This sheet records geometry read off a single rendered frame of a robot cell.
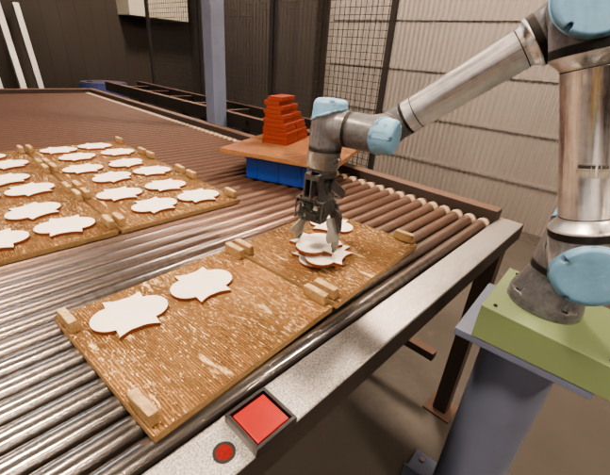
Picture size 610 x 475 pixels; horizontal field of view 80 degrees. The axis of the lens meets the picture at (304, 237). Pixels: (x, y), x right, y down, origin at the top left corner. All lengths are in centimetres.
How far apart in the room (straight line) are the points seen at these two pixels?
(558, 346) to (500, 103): 336
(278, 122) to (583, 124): 123
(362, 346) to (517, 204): 353
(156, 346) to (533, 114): 374
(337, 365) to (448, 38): 384
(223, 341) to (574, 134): 67
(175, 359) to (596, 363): 76
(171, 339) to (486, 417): 80
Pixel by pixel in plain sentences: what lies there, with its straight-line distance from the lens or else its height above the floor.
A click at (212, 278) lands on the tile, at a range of 86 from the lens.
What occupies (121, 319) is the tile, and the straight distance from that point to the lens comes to 78.
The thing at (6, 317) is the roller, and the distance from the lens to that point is 93.
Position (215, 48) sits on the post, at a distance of 265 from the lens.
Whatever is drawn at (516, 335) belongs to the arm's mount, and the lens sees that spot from 90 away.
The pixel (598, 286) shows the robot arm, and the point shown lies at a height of 110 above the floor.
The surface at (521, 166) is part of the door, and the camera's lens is 408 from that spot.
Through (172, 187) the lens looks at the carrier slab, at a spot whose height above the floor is 95.
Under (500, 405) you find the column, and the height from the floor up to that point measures 68.
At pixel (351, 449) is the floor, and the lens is 172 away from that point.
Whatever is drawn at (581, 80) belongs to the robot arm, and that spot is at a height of 140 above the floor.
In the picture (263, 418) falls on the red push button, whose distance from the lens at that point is 60.
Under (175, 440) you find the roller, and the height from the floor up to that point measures 91.
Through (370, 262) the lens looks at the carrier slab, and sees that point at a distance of 98.
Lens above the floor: 141
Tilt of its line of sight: 26 degrees down
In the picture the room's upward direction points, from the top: 4 degrees clockwise
